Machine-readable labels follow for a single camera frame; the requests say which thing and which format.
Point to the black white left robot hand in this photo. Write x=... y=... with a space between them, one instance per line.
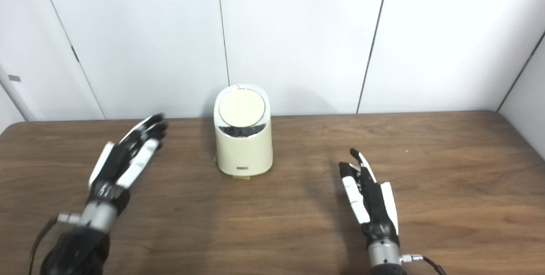
x=115 y=168

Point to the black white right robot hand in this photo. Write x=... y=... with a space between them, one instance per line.
x=377 y=211

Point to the cream round bin lid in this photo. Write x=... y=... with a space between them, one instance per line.
x=242 y=107

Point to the cream-colored trash bin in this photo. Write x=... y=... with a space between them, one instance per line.
x=245 y=151

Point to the dark wall panel hinge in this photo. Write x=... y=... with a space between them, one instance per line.
x=75 y=53

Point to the grey wall label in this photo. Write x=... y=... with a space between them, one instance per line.
x=14 y=78

